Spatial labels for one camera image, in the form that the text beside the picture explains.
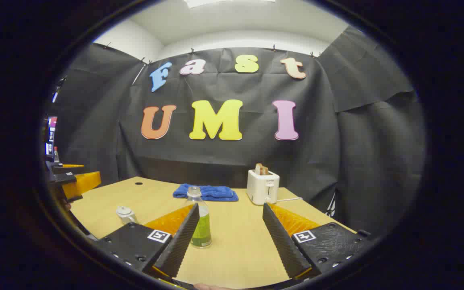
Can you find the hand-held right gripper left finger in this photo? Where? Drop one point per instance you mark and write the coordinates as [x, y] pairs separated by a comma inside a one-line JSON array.
[[179, 245]]

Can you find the red cap plastic bottle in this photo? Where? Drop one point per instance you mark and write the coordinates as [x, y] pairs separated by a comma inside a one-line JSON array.
[[56, 155]]

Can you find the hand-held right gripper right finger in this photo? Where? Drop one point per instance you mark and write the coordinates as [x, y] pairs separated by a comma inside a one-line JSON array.
[[282, 245]]

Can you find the bright display screen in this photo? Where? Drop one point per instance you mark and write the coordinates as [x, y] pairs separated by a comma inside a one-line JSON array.
[[51, 135]]

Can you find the white toaster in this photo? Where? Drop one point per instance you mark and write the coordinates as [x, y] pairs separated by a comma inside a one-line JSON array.
[[261, 187]]

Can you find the white teacup lid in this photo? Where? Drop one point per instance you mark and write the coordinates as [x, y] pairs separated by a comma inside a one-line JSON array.
[[123, 210]]

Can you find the toast slice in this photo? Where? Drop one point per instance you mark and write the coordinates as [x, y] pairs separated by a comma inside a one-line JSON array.
[[261, 169]]

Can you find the ceiling light panel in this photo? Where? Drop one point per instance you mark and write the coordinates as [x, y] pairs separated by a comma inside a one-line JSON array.
[[228, 3]]

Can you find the green label water bottle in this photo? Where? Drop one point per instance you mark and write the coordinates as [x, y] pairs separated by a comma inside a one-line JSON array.
[[202, 229]]

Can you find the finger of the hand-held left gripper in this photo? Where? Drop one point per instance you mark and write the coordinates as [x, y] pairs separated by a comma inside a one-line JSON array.
[[65, 169], [83, 182]]

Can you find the black backdrop cloth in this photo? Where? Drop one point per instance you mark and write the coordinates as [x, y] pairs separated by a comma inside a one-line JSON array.
[[224, 161]]

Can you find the blue folded towel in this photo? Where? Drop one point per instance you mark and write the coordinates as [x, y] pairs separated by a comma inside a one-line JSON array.
[[212, 192]]

